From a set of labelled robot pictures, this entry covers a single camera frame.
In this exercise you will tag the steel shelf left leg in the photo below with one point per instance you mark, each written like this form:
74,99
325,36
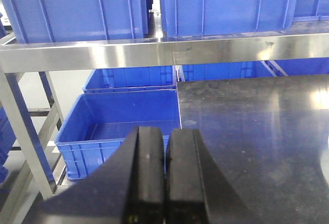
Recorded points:
36,166

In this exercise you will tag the right blue crate on shelf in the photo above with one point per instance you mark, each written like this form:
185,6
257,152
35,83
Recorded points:
311,10

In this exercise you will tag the blue bin behind table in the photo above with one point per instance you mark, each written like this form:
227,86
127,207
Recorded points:
253,69

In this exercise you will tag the far blue bin under shelf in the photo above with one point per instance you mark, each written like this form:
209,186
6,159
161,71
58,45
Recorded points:
131,79

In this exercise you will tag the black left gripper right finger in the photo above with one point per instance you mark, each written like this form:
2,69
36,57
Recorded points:
196,190

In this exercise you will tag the left blue crate on shelf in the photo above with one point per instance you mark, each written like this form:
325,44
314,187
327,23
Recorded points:
45,21

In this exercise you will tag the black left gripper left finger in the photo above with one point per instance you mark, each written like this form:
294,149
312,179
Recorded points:
127,188

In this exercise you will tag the stainless steel shelf rail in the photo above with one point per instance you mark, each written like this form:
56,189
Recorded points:
159,52

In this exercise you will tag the blue crate on shelf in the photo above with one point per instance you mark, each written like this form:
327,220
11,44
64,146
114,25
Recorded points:
311,10
45,21
215,17

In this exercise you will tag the middle blue crate on shelf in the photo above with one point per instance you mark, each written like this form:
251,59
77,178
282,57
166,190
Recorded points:
215,17

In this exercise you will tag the blue bin beside table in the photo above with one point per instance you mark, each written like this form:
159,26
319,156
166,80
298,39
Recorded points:
98,124

